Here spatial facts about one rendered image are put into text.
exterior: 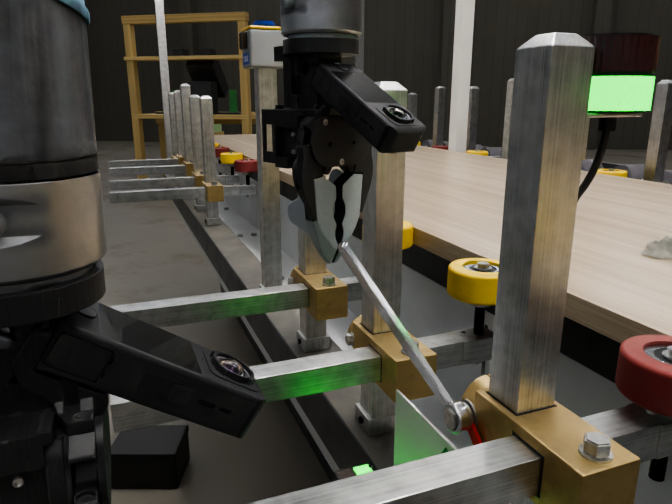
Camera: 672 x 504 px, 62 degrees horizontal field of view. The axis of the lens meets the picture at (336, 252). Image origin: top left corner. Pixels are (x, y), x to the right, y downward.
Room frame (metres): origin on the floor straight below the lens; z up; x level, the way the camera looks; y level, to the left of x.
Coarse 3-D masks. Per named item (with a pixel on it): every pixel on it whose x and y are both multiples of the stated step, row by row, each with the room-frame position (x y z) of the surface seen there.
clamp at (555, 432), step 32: (480, 384) 0.42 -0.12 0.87; (480, 416) 0.40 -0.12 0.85; (512, 416) 0.37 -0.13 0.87; (544, 416) 0.37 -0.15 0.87; (576, 416) 0.37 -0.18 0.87; (544, 448) 0.33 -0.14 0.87; (576, 448) 0.33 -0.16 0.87; (544, 480) 0.33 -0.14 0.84; (576, 480) 0.30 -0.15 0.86; (608, 480) 0.31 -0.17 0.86
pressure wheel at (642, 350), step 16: (640, 336) 0.43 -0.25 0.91; (656, 336) 0.43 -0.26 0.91; (624, 352) 0.40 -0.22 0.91; (640, 352) 0.40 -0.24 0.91; (656, 352) 0.41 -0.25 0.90; (624, 368) 0.39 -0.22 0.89; (640, 368) 0.38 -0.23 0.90; (656, 368) 0.37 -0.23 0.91; (624, 384) 0.39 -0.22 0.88; (640, 384) 0.38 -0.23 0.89; (656, 384) 0.37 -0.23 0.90; (640, 400) 0.38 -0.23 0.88; (656, 400) 0.37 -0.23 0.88; (656, 464) 0.39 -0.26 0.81; (656, 480) 0.39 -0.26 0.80
